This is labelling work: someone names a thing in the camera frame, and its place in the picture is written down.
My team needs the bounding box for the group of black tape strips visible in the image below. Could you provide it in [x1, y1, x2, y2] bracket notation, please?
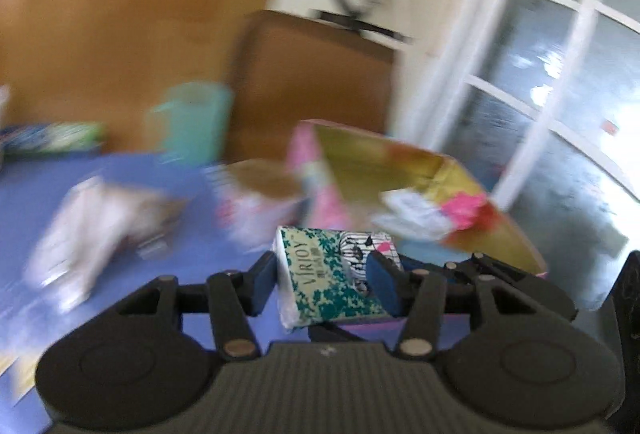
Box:
[307, 0, 417, 41]

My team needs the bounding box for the pink biscuit tin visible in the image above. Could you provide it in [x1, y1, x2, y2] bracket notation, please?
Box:
[286, 118, 549, 330]

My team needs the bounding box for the green printed tissue pack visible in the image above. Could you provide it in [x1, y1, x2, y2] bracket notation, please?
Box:
[272, 225, 404, 330]

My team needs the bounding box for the brown woven chair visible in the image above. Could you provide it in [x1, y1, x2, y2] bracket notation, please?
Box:
[225, 9, 397, 165]

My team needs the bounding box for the blue printed tablecloth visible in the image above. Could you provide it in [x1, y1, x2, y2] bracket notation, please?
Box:
[0, 149, 411, 434]

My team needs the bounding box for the teal plastic cup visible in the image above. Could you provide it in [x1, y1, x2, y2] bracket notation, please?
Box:
[147, 82, 235, 167]

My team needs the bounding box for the red white tin can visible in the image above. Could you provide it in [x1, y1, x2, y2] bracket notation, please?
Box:
[202, 158, 306, 247]

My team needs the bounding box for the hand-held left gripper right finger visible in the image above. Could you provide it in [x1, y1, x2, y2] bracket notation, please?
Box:
[366, 250, 579, 360]

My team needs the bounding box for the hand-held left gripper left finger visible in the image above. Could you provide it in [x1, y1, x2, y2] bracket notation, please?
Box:
[116, 251, 279, 360]

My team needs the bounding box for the clear cotton swab container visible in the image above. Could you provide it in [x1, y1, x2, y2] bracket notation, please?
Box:
[24, 177, 193, 315]

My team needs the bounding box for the toothpaste box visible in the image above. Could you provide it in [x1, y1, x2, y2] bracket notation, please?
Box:
[0, 121, 107, 158]

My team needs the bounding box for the wood pattern sheet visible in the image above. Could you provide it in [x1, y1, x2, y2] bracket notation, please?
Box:
[0, 0, 307, 156]

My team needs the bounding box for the pink knitted cloth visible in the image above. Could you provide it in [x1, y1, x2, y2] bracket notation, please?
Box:
[440, 193, 497, 231]

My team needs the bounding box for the white framed glass door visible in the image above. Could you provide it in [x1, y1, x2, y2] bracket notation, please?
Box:
[390, 0, 640, 315]

